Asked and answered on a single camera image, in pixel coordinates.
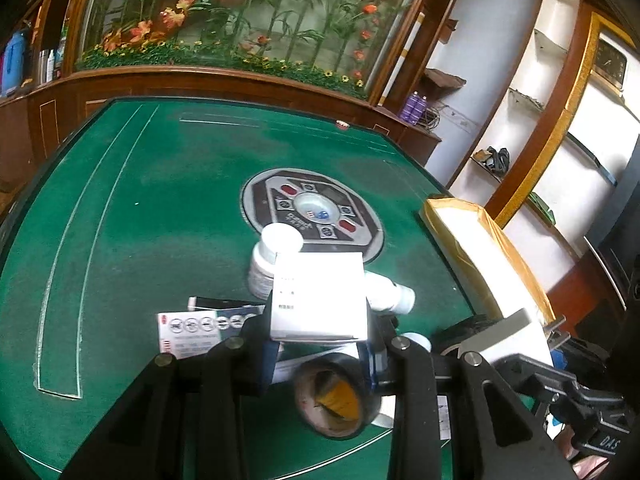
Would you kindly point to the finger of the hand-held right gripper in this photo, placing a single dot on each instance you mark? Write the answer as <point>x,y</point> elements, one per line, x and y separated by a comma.
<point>585,350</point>
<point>600,425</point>

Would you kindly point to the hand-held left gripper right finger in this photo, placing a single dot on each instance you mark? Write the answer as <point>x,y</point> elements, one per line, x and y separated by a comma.
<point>367,362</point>

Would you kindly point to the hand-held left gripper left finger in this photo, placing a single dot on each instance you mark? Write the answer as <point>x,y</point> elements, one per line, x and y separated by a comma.
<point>270,362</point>

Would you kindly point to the black tape roll beige core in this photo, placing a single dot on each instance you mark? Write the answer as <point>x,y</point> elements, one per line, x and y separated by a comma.
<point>330,360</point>

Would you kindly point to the white narrow-cap plastic bottle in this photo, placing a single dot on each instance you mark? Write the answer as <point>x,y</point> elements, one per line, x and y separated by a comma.
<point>390,295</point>

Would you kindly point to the white charger plug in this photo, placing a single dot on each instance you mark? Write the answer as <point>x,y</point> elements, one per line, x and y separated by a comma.
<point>510,335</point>

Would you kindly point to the white cardboard box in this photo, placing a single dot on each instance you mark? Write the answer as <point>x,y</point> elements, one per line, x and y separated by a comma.
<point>320,300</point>

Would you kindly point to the white red pictogram box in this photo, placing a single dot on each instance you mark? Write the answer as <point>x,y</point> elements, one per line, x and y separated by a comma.
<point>195,331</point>

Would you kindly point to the white wide-cap pill bottle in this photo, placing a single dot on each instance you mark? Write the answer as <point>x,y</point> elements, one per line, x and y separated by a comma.
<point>262,270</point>

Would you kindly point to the yellow taped cardboard tray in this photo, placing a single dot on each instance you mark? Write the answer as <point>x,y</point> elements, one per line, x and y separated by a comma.
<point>465,240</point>

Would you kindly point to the person's right hand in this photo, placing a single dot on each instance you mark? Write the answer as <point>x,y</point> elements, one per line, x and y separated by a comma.
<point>592,466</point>

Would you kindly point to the black art marker white ends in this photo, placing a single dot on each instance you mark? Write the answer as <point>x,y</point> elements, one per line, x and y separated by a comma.
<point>220,303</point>

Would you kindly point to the green item on shelf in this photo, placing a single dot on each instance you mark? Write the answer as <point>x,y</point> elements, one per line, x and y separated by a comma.
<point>543,208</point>

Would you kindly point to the grey round table control panel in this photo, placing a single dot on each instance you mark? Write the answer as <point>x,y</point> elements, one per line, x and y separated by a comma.
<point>280,195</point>

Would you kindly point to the black items on shelf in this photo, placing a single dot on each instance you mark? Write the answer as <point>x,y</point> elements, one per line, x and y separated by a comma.
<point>495,158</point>

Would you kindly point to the purple spray can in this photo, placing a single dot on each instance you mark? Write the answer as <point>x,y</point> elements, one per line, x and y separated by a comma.
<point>421,108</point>
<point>407,106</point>

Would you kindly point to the brown wooden corner shelf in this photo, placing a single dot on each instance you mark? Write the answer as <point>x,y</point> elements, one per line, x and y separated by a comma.
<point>442,80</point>

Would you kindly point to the white yellow rolled pole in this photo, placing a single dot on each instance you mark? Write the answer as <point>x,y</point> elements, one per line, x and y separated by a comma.
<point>402,52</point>

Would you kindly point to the white shelf unit gold trim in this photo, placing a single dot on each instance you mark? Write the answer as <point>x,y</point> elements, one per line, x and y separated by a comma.
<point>555,10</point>

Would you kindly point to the flower mural panel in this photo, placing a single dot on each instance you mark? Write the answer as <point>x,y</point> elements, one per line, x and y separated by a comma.
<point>225,10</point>

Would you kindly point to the white slim bottle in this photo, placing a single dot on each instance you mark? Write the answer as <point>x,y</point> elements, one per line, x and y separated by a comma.
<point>51,65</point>

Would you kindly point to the silver bottle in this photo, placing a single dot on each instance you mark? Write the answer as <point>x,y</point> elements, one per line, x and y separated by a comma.
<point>42,66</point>

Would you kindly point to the blue thermos flask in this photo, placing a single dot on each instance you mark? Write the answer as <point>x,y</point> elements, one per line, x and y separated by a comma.
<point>14,65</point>

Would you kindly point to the wall clock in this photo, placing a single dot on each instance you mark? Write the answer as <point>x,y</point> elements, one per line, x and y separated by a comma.
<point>610,57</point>

